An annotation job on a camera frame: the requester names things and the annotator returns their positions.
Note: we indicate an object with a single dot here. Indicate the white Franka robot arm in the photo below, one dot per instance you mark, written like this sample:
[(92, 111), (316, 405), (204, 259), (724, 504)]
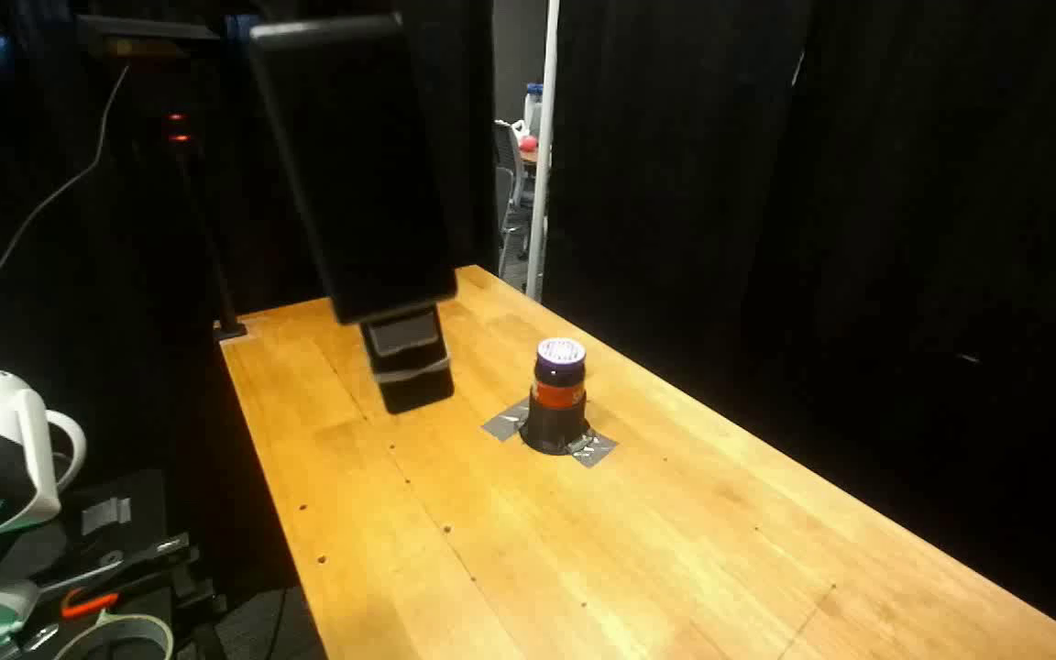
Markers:
[(3, 399)]

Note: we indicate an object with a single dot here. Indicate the orange rubber band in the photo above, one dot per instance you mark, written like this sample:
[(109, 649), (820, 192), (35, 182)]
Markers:
[(556, 397)]

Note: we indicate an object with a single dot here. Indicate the dark cup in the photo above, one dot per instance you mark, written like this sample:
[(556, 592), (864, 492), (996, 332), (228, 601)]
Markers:
[(556, 423)]

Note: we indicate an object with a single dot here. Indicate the white vertical pole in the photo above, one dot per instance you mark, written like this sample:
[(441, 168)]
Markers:
[(546, 146)]

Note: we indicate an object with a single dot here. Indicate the blue white bottle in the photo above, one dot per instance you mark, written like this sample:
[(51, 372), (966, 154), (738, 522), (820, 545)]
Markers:
[(534, 104)]

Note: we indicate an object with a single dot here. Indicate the flat monitor panel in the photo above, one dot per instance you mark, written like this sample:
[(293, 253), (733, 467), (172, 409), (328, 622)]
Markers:
[(356, 168)]

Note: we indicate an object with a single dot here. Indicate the black curtain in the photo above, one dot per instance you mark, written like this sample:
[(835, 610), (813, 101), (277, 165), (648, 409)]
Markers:
[(860, 220)]

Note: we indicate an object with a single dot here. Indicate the black tripod with red knob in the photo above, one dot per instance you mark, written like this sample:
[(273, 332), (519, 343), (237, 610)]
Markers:
[(193, 205)]

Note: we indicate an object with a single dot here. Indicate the black tripod head plate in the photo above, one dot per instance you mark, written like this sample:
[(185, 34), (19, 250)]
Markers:
[(146, 36)]

